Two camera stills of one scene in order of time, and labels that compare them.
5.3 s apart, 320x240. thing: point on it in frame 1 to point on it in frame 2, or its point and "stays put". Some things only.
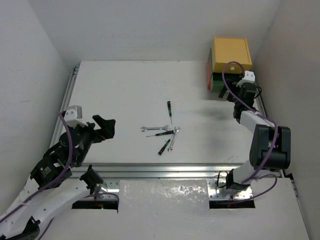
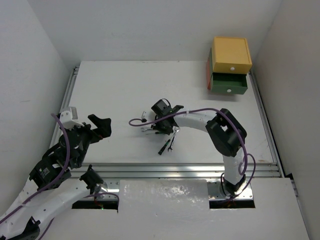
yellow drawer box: (226, 49) stays put
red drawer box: (208, 73) stays put
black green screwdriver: (161, 151) stays put
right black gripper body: (231, 85) to (161, 126)
